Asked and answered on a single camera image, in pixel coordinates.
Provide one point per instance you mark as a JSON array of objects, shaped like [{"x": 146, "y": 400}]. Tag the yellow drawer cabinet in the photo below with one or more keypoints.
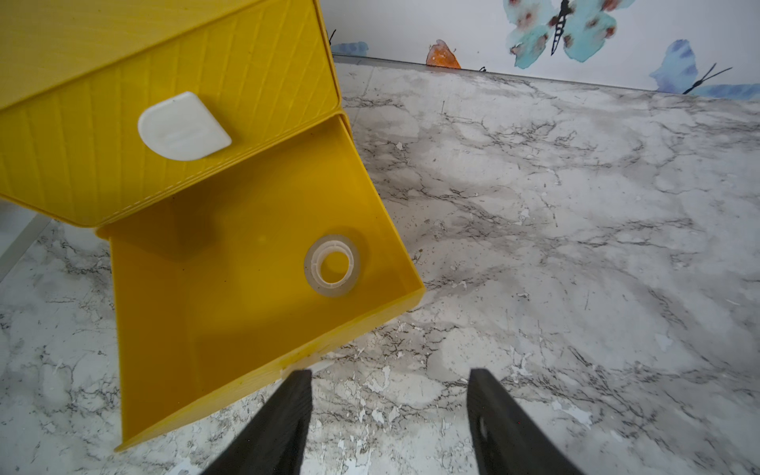
[{"x": 77, "y": 75}]

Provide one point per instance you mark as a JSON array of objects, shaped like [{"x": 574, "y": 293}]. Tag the clear tape roll top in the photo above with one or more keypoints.
[{"x": 332, "y": 266}]

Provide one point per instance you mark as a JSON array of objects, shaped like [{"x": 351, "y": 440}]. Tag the yellow drawer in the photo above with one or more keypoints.
[
  {"x": 300, "y": 94},
  {"x": 208, "y": 316}
]

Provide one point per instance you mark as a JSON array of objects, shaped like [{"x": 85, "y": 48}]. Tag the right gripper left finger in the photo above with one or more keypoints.
[{"x": 274, "y": 441}]

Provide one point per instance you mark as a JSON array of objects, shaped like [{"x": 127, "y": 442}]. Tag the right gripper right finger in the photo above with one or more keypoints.
[{"x": 505, "y": 439}]

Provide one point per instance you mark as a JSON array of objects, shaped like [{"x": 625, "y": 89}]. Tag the yellow top drawer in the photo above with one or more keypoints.
[{"x": 300, "y": 94}]

